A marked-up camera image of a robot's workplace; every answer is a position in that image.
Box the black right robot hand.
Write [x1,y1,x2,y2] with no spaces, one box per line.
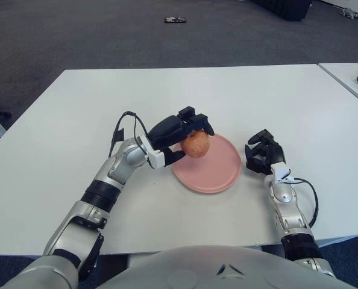
[244,129,290,183]

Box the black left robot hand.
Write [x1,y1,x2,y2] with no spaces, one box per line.
[142,105,215,169]

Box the red-yellow apple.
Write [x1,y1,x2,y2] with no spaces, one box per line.
[180,129,210,158]

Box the pink round plate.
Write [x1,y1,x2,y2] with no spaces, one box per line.
[171,134,242,194]

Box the grey robot torso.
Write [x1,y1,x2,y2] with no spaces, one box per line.
[105,245,351,289]

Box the black cabinet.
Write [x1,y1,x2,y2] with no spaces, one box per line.
[251,0,313,22]

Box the small grey quadruped robot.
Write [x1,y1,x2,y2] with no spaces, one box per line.
[338,7,358,19]

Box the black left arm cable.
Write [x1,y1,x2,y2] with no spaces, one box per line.
[108,111,154,169]

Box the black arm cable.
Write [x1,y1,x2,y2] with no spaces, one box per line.
[293,178,319,228]
[108,111,154,169]

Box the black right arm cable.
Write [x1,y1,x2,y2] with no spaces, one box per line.
[293,178,319,228]

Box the white table frame beam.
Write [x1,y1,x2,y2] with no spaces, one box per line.
[316,234,358,249]

